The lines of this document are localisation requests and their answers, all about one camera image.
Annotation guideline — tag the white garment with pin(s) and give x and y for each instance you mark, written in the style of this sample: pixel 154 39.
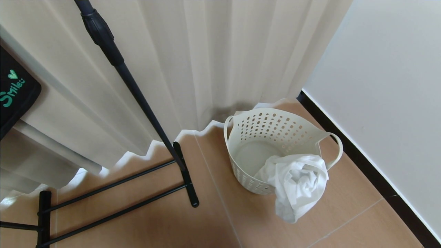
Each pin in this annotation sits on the white garment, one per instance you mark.
pixel 299 186

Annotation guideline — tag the black garment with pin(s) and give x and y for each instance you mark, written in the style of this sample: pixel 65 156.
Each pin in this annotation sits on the black garment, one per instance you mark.
pixel 13 96

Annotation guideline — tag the white laundry basket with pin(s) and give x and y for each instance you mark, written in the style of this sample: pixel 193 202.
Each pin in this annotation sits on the white laundry basket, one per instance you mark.
pixel 272 127

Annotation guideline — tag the black clothes rack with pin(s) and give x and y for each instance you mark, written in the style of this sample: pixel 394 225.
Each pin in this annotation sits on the black clothes rack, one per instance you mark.
pixel 100 31

